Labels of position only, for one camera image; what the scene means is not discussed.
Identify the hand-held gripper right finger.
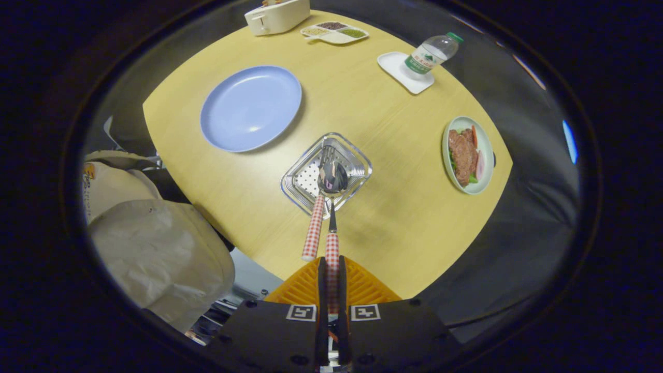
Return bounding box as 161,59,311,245
339,255,462,373

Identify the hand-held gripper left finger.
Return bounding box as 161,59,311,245
207,256,328,373

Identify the spoon with checkered handle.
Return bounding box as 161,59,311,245
317,162,349,314

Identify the fork with checkered handle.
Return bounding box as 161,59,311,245
302,147,336,261

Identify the metal cutlery drainer basket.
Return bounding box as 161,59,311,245
280,132,372,220

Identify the green plate with meat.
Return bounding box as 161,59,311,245
442,116,495,195

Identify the blue round plate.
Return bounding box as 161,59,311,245
200,65,302,153

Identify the white square coaster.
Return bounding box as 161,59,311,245
377,51,435,95

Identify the clear plastic water bottle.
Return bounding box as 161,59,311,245
404,32,464,76

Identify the white divided dish with beans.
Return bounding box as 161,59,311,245
300,21,369,45

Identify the white toaster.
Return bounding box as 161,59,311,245
244,0,311,36

